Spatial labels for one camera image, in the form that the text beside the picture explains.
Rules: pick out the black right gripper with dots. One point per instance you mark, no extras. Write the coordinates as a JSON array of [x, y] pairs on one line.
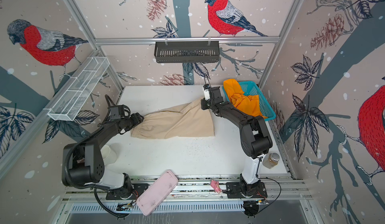
[[205, 106]]

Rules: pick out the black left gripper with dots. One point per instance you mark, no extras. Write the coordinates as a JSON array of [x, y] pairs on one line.
[[137, 118]]

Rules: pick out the beige drawstring shorts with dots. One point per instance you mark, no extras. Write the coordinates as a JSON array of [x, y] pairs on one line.
[[187, 120]]

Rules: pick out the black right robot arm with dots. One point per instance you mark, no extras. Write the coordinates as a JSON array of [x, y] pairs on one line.
[[254, 135]]

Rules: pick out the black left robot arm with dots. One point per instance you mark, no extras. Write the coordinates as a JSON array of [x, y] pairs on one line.
[[83, 165]]

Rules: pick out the orange shorts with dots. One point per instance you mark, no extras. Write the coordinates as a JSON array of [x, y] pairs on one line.
[[243, 100]]

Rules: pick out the white mug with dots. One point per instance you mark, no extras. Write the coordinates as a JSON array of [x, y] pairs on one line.
[[108, 155]]

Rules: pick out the teal plastic basket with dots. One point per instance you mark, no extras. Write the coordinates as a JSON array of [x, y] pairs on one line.
[[261, 100]]

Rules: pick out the pink flat case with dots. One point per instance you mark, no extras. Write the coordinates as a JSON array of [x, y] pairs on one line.
[[157, 193]]

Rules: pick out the small pink crumpled object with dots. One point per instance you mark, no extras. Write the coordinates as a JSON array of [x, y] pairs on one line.
[[216, 186]]

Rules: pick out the glass jar brown contents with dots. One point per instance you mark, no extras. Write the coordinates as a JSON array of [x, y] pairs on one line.
[[271, 160]]

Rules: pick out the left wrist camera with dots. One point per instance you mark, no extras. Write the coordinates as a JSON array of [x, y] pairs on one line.
[[118, 112]]

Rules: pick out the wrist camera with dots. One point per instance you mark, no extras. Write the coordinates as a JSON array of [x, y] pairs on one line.
[[118, 112], [211, 92]]

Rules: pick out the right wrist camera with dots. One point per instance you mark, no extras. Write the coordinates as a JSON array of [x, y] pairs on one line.
[[211, 92]]

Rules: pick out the white wire mesh shelf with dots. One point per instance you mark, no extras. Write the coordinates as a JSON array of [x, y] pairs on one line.
[[81, 86]]

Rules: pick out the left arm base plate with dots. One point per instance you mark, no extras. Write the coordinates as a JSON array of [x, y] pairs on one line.
[[130, 192]]

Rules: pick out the black hanging wire basket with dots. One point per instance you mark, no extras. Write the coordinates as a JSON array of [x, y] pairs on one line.
[[187, 52]]

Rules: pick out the aluminium horizontal frame bar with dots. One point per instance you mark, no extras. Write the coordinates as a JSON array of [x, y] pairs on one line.
[[149, 41]]

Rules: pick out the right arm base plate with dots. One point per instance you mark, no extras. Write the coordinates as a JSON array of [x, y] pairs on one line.
[[241, 190]]

